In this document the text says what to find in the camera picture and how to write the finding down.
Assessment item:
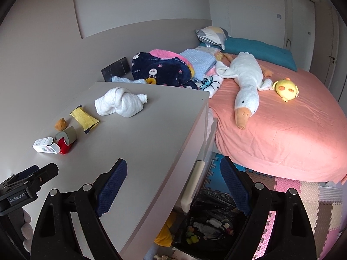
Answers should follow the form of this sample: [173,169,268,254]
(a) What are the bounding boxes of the grey fish plush toy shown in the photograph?
[195,221,230,238]

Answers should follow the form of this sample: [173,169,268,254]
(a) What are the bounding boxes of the pale pink fluffy cloth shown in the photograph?
[206,108,215,138]

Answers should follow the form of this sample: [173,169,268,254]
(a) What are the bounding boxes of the white baby cloth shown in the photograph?
[112,76,148,85]

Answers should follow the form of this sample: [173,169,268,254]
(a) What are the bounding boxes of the pink blanket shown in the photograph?
[149,49,190,65]

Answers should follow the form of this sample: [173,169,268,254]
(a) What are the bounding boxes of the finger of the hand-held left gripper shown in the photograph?
[5,163,59,189]

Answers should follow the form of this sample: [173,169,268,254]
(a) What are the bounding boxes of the white door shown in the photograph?
[283,0,319,72]

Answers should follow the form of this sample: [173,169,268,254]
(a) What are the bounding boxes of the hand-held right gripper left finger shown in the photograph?
[30,158,128,260]

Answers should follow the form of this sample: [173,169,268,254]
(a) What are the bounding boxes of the light blue dotted blanket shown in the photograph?
[179,47,221,82]

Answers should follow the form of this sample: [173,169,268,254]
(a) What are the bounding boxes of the person's left hand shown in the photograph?
[22,210,34,252]

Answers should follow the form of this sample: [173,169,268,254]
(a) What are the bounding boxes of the bin with black bag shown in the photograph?
[171,188,254,254]

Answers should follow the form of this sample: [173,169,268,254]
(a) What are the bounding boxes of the white knotted towel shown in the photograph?
[94,87,147,118]

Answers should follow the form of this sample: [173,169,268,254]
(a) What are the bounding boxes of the yellow plush toy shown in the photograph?
[154,217,174,247]

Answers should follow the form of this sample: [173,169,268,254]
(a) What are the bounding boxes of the pink bed sheet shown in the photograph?
[209,60,347,185]

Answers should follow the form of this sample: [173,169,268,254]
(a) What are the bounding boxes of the cream corner guard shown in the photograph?
[181,161,204,212]

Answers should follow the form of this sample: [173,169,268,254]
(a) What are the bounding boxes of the small red item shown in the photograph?
[57,138,73,155]

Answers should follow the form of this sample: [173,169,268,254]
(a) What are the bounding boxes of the white cardboard box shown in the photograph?
[33,137,60,154]

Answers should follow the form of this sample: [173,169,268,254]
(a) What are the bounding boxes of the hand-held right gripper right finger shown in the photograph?
[220,157,318,260]

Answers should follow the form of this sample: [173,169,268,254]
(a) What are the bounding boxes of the checked patchwork pillow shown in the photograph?
[196,26,231,50]

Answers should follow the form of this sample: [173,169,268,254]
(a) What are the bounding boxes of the teal pillow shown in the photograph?
[199,37,297,72]

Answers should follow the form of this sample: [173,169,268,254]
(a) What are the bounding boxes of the yellow chick plush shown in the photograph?
[272,78,299,102]

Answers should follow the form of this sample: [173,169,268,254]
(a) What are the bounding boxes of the navy printed blanket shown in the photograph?
[132,51,200,90]

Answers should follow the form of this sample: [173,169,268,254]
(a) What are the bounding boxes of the yellow packet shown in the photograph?
[70,105,101,134]

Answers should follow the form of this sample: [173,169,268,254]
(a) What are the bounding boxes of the white cartoon print blanket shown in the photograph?
[196,73,224,98]

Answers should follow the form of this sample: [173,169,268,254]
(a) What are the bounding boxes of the white goose plush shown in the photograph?
[215,51,274,130]

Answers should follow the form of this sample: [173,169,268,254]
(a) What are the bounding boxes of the black wall panel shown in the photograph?
[101,57,131,82]

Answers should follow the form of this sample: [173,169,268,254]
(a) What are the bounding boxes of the small orange plush toy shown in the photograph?
[54,117,68,131]

